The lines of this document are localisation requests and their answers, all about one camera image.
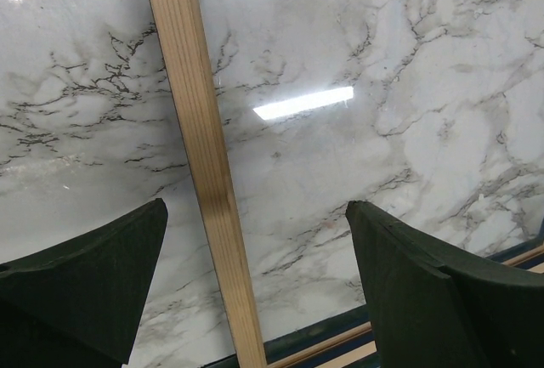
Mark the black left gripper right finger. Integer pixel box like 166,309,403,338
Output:
345,201,543,367

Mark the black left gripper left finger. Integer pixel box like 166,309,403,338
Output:
1,199,168,367

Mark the clear acrylic sheet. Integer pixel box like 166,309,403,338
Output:
186,0,544,343

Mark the blue wooden picture frame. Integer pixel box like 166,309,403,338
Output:
139,0,544,368

